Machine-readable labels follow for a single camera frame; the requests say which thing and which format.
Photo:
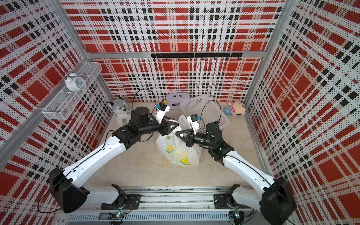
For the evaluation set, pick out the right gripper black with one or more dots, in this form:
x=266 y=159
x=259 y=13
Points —
x=189 y=139

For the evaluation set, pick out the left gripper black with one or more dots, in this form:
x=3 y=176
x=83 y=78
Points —
x=167 y=131

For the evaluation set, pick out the white plastic bag lemon print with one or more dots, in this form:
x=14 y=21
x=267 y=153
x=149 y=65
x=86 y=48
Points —
x=175 y=150

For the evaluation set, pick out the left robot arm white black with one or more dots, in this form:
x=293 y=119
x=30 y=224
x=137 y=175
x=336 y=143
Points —
x=68 y=185

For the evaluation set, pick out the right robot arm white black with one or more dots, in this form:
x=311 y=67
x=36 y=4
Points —
x=247 y=174

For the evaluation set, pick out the purple plastic stool toy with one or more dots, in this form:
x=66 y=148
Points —
x=174 y=99

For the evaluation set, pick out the white plastic basket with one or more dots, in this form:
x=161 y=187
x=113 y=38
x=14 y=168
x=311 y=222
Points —
x=208 y=109

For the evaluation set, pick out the grey husky plush toy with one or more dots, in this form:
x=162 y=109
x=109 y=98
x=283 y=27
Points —
x=121 y=110

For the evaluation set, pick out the pink pig plush toy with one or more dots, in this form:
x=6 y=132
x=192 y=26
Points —
x=236 y=108

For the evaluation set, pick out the white alarm clock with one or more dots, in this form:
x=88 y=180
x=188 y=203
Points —
x=75 y=83

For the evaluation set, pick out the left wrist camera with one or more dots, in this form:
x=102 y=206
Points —
x=161 y=109

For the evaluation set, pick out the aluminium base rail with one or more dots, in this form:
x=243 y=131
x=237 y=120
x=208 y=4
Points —
x=165 y=204

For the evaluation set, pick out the black wall hook rail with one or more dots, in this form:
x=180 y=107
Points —
x=191 y=55

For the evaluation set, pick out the white wire mesh shelf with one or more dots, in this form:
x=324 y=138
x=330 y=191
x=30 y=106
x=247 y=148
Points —
x=63 y=104

